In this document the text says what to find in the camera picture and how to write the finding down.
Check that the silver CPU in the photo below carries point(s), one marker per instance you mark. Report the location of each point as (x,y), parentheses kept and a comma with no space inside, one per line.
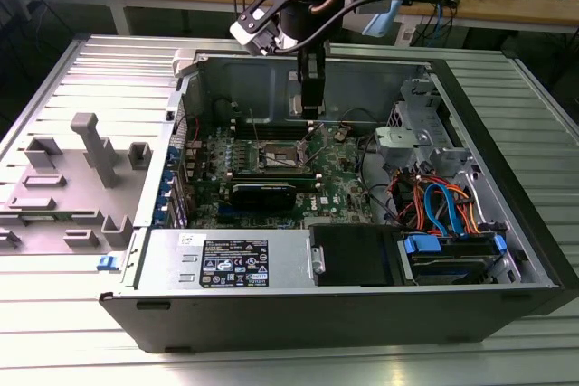
(314,115)

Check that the CPU socket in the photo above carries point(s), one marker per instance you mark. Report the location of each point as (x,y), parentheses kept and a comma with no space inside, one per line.
(280,155)

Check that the blue card slot clip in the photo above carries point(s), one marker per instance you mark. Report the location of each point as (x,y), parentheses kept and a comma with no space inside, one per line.
(165,197)
(173,156)
(168,178)
(160,218)

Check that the black drive bay cover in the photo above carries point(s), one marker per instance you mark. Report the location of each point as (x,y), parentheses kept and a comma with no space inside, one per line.
(348,257)

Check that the round coin battery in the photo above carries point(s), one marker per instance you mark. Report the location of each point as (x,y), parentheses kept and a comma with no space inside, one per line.
(340,135)

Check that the green motherboard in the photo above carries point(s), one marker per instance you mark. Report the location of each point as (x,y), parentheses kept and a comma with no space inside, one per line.
(335,164)

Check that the silver metal drive cage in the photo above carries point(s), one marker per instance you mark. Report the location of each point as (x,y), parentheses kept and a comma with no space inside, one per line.
(407,137)

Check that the black graphics card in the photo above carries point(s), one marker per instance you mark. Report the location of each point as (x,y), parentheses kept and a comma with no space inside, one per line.
(264,196)

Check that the small black box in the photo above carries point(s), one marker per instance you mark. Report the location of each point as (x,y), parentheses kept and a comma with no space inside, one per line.
(451,1)

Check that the hard disk in blue carrier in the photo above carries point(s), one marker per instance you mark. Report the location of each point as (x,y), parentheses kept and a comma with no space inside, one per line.
(448,268)

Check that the silver power supply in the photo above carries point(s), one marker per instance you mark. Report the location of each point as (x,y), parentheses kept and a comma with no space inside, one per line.
(158,259)

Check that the black and grey PC case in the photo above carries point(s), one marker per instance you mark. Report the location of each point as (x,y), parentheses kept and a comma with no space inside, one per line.
(316,318)

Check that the grey parts rack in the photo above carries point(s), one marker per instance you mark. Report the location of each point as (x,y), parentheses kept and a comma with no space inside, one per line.
(68,196)

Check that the small blue plastic clip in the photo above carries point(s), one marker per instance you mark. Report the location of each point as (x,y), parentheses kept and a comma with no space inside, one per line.
(107,263)

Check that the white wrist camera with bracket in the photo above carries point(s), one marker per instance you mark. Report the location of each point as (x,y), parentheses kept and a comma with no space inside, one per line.
(253,24)

